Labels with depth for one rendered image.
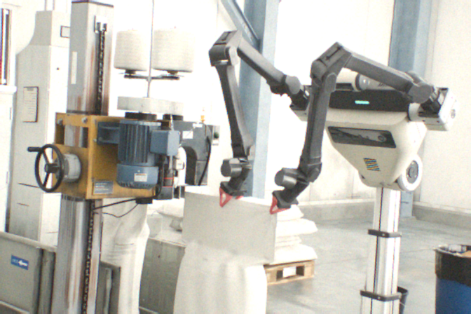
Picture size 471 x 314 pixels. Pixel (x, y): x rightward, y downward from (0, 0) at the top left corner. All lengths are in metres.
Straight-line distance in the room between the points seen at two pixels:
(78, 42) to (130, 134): 0.42
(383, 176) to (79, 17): 1.33
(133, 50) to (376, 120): 0.99
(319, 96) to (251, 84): 6.61
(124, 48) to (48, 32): 3.80
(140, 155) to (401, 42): 9.20
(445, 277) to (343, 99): 2.03
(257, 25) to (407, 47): 3.23
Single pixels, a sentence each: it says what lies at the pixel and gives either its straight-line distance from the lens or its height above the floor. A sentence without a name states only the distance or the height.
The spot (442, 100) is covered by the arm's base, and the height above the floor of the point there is 1.48.
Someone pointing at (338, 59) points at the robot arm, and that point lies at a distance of 2.40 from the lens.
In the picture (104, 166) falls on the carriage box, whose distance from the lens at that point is 2.85.
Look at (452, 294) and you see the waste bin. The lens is 4.75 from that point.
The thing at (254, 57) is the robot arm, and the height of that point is 1.60.
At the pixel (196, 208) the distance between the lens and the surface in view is 3.02.
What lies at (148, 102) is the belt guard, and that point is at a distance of 2.69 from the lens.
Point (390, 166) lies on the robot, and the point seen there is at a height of 1.22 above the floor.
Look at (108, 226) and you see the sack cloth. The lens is 3.37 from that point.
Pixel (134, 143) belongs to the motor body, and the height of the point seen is 1.25.
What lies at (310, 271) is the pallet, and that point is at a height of 0.06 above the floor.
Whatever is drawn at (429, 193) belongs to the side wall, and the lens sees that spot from 11.57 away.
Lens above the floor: 1.38
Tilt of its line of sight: 3 degrees down
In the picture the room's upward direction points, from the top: 4 degrees clockwise
